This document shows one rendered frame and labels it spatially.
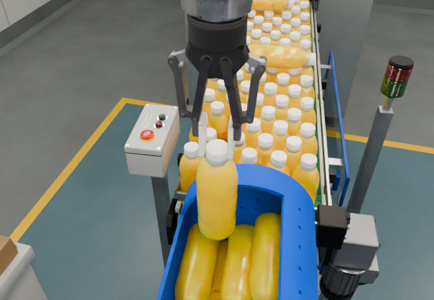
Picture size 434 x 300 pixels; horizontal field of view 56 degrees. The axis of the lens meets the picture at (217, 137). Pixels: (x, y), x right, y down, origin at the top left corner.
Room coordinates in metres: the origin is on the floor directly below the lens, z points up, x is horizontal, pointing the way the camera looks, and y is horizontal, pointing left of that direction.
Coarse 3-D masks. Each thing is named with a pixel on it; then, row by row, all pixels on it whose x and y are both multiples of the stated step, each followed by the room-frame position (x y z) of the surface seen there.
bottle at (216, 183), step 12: (204, 168) 0.48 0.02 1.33; (216, 168) 0.47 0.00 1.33; (228, 168) 0.47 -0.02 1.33; (204, 180) 0.47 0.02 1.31; (216, 180) 0.46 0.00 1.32; (228, 180) 0.46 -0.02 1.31; (204, 192) 0.46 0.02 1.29; (216, 192) 0.46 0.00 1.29; (228, 192) 0.46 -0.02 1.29; (204, 204) 0.46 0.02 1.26; (216, 204) 0.46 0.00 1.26; (228, 204) 0.46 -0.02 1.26; (204, 216) 0.47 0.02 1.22; (216, 216) 0.46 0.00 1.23; (228, 216) 0.46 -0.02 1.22; (204, 228) 0.47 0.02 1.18; (216, 228) 0.46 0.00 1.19; (228, 228) 0.47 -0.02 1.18
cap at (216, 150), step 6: (210, 144) 0.49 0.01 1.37; (216, 144) 0.49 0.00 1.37; (222, 144) 0.49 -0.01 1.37; (210, 150) 0.48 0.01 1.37; (216, 150) 0.48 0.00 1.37; (222, 150) 0.48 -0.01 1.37; (210, 156) 0.47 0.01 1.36; (216, 156) 0.47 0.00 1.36; (222, 156) 0.47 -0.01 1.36; (216, 162) 0.47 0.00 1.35; (222, 162) 0.47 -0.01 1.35
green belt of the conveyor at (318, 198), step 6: (312, 42) 1.79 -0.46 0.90; (312, 48) 1.73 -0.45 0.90; (312, 66) 1.56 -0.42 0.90; (318, 156) 0.98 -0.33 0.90; (318, 162) 0.95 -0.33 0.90; (318, 168) 0.92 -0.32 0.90; (318, 186) 0.84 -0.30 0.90; (318, 192) 0.82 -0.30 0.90; (318, 198) 0.80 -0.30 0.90; (318, 204) 0.77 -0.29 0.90; (180, 210) 0.75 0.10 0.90
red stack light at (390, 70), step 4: (388, 64) 0.96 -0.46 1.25; (388, 68) 0.96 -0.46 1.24; (392, 68) 0.95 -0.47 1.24; (396, 68) 0.94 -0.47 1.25; (408, 68) 0.94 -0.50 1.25; (412, 68) 0.94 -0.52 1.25; (388, 72) 0.95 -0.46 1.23; (392, 72) 0.94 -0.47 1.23; (396, 72) 0.94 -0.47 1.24; (400, 72) 0.93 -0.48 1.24; (404, 72) 0.93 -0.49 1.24; (408, 72) 0.93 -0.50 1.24; (388, 76) 0.95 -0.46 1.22; (392, 76) 0.94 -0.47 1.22; (396, 76) 0.93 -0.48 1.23; (400, 76) 0.93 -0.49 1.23; (404, 76) 0.93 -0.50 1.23; (408, 76) 0.94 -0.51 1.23; (392, 80) 0.94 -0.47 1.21; (396, 80) 0.93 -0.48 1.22; (400, 80) 0.93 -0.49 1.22; (404, 80) 0.93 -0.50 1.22
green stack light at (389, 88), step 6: (384, 78) 0.96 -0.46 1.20; (384, 84) 0.95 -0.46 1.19; (390, 84) 0.94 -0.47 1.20; (396, 84) 0.93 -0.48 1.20; (402, 84) 0.93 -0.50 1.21; (384, 90) 0.95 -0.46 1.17; (390, 90) 0.94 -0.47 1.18; (396, 90) 0.93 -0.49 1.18; (402, 90) 0.93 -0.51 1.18; (390, 96) 0.93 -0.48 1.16; (396, 96) 0.93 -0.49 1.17
